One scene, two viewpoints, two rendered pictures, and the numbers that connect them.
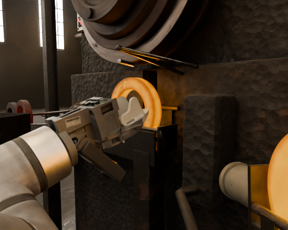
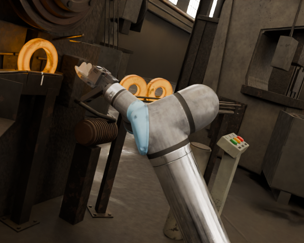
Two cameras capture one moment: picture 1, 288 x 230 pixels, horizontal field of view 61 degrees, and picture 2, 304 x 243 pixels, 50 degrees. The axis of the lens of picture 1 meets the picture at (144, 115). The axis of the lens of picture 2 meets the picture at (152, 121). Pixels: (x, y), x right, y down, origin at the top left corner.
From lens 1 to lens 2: 161 cm
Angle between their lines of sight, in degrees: 109
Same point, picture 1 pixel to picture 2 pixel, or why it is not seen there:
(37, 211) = not seen: hidden behind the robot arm
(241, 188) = not seen: hidden behind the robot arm
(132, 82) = (48, 44)
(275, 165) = (124, 84)
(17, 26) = not seen: outside the picture
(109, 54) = (39, 20)
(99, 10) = (75, 6)
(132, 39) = (65, 21)
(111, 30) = (61, 13)
